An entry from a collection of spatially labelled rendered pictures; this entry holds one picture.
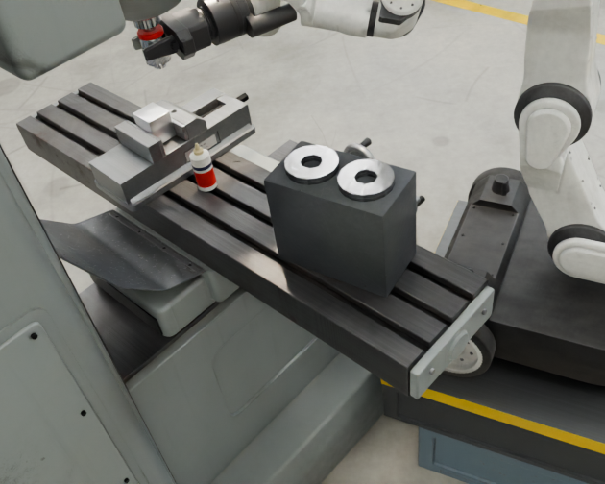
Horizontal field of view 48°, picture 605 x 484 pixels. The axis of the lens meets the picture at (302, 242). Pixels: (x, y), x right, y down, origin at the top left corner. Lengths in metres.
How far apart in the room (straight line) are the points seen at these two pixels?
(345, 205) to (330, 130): 2.12
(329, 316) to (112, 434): 0.48
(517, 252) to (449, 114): 1.55
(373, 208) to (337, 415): 0.96
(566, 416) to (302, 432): 0.66
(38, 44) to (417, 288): 0.69
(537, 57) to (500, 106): 1.93
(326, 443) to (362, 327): 0.83
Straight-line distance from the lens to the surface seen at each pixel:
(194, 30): 1.28
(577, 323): 1.63
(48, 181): 3.30
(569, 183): 1.51
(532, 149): 1.41
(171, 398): 1.52
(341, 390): 1.92
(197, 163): 1.38
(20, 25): 1.03
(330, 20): 1.33
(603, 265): 1.58
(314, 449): 1.88
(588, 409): 1.70
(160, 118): 1.44
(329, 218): 1.09
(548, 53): 1.36
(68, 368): 1.21
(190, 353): 1.48
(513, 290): 1.66
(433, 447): 1.92
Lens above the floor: 1.80
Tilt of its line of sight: 44 degrees down
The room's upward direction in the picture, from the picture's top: 9 degrees counter-clockwise
